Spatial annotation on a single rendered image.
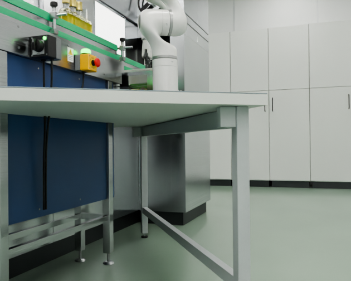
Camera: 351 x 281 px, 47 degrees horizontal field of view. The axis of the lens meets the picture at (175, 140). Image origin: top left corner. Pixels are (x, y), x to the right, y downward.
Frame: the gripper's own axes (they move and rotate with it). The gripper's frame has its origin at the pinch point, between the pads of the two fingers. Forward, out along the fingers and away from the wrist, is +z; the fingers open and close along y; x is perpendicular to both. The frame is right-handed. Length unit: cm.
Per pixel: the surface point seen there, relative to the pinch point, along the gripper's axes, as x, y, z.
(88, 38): -13.6, 41.6, -8.2
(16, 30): -13, 92, 1
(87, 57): -6, 57, 5
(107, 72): -11.5, 27.3, 5.9
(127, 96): 39, 112, 29
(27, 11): -15, 84, -8
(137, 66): -21.8, -32.4, -8.7
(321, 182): 95, -353, 94
